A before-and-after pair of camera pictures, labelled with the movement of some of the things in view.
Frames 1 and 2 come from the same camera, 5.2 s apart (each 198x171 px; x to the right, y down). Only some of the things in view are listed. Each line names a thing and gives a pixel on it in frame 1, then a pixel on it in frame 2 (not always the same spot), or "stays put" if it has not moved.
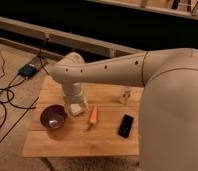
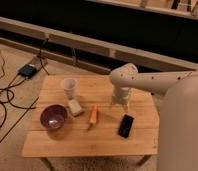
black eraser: [125, 126] stays put
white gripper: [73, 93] → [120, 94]
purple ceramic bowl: [53, 115] stays put
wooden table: [110, 127] stays put
